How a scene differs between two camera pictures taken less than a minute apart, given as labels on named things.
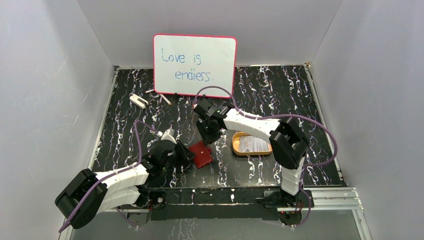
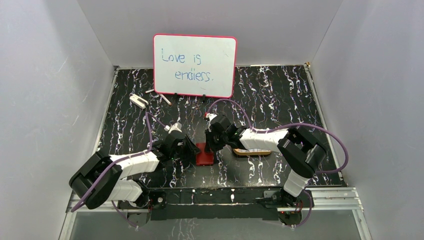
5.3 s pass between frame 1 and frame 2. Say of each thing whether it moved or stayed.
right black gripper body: moved
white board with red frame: stayed
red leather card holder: stayed
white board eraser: stayed
